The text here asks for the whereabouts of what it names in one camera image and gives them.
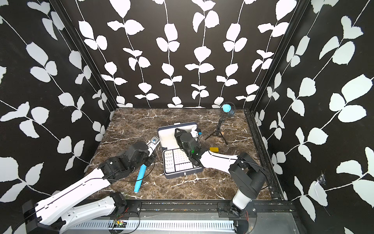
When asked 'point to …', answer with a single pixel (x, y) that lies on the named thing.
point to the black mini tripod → (218, 132)
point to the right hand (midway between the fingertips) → (172, 128)
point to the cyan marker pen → (140, 177)
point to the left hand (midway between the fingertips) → (153, 146)
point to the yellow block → (215, 149)
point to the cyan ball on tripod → (228, 109)
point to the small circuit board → (121, 224)
